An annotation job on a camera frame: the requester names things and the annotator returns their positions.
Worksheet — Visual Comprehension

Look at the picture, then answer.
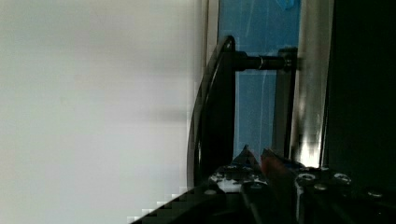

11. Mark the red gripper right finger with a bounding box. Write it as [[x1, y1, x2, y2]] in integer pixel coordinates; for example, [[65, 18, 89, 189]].
[[261, 148, 298, 218]]

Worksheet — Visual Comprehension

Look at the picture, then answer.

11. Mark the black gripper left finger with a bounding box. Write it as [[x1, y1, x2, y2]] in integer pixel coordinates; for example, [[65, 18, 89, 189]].
[[208, 145, 265, 192]]

